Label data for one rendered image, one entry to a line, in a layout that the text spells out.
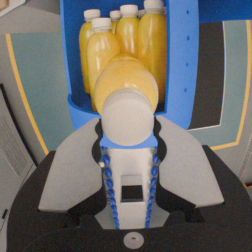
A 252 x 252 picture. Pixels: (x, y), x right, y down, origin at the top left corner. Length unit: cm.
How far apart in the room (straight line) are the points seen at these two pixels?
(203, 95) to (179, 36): 132
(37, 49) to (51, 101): 56
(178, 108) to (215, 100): 137
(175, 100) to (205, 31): 124
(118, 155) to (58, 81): 111
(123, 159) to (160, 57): 50
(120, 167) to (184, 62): 58
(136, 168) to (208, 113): 109
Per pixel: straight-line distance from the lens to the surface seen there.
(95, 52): 31
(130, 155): 69
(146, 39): 30
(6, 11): 40
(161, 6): 33
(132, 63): 17
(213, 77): 154
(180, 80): 26
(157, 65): 30
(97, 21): 33
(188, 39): 26
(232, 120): 209
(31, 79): 175
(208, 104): 161
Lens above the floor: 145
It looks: 60 degrees down
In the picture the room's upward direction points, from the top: 179 degrees clockwise
